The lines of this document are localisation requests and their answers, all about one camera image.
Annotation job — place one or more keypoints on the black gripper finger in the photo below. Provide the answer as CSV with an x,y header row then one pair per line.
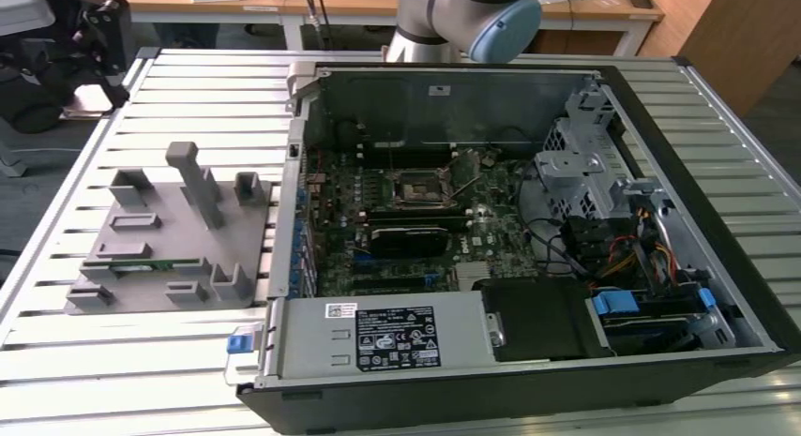
x,y
110,42

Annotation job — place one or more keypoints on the thin metal locking lever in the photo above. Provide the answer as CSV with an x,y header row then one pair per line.
x,y
469,186

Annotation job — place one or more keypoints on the cpu socket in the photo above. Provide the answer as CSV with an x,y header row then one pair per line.
x,y
416,190

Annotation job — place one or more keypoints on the black round bin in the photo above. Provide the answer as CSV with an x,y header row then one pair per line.
x,y
38,119

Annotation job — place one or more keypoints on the long wooden desk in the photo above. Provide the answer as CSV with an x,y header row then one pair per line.
x,y
163,4

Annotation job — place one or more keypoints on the grey metal stand foot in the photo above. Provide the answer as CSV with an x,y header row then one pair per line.
x,y
12,161

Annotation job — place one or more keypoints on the grey case release latch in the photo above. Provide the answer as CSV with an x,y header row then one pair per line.
x,y
301,75

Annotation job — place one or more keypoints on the grey parts rack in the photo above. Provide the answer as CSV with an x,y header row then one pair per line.
x,y
175,248

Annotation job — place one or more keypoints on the green ram stick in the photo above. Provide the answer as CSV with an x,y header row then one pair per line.
x,y
178,263

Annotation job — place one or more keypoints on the black ram slot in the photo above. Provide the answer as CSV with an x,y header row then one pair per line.
x,y
416,214
406,161
406,150
420,222

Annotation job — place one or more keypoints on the black graphics card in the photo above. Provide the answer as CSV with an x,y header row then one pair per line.
x,y
406,241

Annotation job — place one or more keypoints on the round coin battery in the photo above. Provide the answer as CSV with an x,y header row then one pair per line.
x,y
488,158

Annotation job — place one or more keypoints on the blue case latch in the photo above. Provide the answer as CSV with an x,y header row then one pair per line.
x,y
239,344

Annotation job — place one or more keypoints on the black expansion slot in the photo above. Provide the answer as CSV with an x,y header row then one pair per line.
x,y
388,282

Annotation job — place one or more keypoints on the silver power supply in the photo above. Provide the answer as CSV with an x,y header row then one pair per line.
x,y
313,333

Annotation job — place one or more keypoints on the green motherboard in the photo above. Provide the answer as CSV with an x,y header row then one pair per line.
x,y
501,220

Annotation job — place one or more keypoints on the silver chipset heatsink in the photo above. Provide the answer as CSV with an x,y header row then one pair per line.
x,y
473,273

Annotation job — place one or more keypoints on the silver drive cage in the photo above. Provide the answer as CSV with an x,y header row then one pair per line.
x,y
576,173

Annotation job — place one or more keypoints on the black plastic cover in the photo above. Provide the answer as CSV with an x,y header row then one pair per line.
x,y
538,319

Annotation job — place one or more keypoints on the black pc case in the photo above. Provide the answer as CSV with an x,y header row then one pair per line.
x,y
438,408

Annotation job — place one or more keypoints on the blue disk carrier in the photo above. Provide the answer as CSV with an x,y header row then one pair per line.
x,y
613,305

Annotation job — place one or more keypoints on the wooden cabinet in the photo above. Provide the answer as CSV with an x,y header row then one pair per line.
x,y
739,33

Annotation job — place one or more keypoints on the black hard disk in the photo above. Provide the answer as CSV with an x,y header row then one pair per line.
x,y
651,335

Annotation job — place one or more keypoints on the blue plastic clip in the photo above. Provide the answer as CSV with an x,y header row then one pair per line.
x,y
707,300

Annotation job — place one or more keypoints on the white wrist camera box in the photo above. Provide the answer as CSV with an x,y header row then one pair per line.
x,y
26,7

